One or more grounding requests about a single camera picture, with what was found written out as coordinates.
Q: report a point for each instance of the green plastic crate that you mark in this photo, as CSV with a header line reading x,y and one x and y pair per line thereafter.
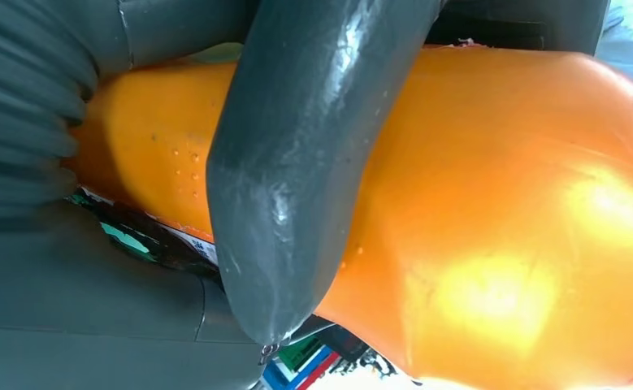
x,y
300,352

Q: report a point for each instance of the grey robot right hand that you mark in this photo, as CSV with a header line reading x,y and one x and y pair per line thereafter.
x,y
294,161

